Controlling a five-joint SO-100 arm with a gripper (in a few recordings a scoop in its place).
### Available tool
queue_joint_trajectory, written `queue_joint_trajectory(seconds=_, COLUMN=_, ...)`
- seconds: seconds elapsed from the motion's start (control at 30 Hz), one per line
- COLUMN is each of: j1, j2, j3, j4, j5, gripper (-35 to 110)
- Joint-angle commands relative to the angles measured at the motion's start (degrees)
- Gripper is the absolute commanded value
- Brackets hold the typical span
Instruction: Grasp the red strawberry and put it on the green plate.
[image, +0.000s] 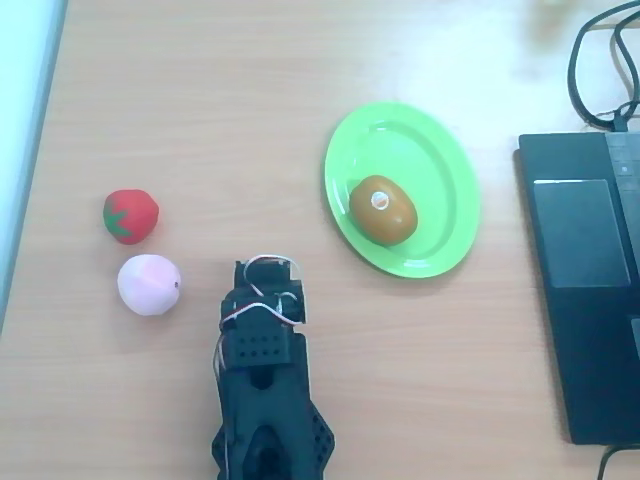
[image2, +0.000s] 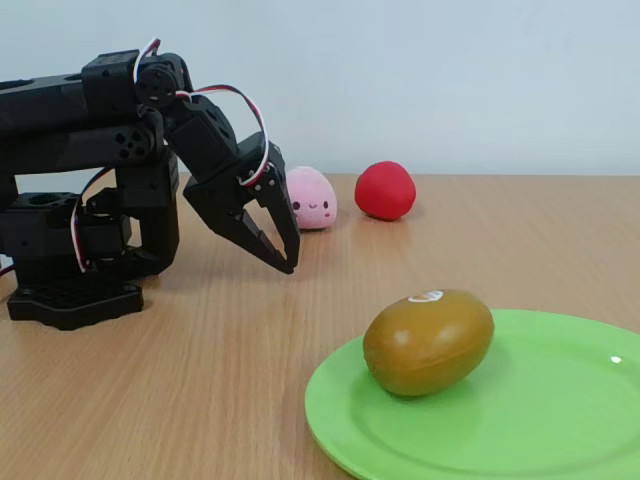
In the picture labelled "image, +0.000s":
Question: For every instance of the red toy strawberry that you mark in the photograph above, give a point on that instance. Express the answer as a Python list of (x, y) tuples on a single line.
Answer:
[(135, 215)]

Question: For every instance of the brown toy kiwi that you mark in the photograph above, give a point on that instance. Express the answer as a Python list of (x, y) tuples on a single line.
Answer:
[(385, 212)]

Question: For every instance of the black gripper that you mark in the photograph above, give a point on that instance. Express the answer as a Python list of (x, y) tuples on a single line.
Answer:
[(263, 274)]

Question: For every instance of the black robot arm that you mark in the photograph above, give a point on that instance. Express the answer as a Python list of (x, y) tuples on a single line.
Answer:
[(270, 400)]

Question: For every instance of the black laptop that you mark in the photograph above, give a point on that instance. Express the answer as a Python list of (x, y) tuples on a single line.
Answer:
[(575, 300)]

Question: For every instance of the pink toy peach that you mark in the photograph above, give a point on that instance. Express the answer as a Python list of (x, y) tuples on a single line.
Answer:
[(147, 287)]

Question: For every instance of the green oval plate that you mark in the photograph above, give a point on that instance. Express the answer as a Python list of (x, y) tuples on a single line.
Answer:
[(440, 240)]

